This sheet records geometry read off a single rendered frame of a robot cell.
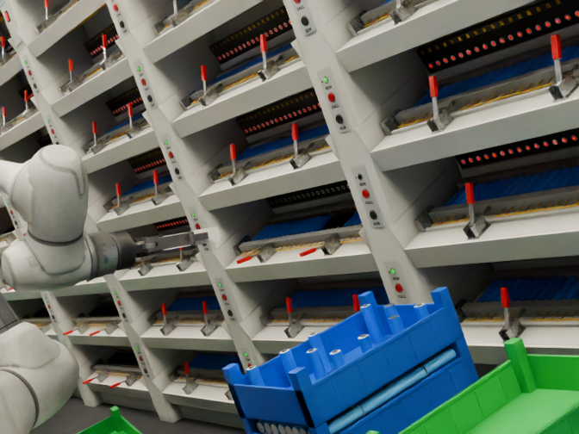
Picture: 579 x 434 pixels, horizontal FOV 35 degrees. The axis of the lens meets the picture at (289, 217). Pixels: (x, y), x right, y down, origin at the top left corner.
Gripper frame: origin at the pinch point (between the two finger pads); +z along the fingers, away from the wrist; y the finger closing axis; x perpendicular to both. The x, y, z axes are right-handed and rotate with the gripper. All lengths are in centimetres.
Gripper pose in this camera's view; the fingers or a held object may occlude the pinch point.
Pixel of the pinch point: (201, 237)
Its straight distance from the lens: 196.1
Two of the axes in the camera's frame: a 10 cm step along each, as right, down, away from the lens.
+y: 5.3, -1.0, -8.4
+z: 8.3, -1.4, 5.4
